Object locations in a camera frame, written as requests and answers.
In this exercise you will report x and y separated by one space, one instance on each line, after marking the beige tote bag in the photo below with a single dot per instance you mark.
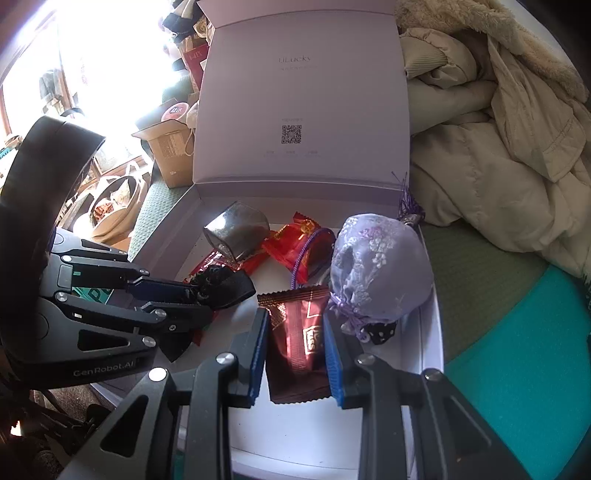
115 221

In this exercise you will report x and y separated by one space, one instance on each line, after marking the pink lidded tub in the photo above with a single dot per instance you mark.
175 110

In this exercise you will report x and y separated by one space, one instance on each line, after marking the white gift box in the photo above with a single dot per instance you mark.
300 92

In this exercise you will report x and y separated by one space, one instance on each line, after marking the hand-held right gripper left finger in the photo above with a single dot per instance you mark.
258 355

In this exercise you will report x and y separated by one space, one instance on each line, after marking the black polka dot scrunchie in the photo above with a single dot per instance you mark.
381 333

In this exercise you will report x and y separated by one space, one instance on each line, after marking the black white clothes pile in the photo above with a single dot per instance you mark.
184 21

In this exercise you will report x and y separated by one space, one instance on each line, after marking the dark brown fleece jacket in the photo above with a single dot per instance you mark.
46 438

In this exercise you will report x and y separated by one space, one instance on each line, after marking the red paper bag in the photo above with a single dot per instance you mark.
196 64

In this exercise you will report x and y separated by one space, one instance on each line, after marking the small open cardboard box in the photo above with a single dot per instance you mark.
166 157

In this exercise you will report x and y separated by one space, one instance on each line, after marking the beige padded coat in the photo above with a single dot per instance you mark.
498 184

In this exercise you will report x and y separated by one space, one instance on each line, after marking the dark red foil packet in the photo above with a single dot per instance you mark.
295 350

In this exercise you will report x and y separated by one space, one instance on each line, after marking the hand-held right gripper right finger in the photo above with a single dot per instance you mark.
334 364

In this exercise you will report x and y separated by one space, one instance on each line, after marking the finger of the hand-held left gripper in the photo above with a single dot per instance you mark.
161 288
175 316

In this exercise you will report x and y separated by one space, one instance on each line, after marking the purple tasselled sachet pouch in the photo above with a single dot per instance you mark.
383 272

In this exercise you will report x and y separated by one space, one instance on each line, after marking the small red packet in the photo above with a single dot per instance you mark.
286 244

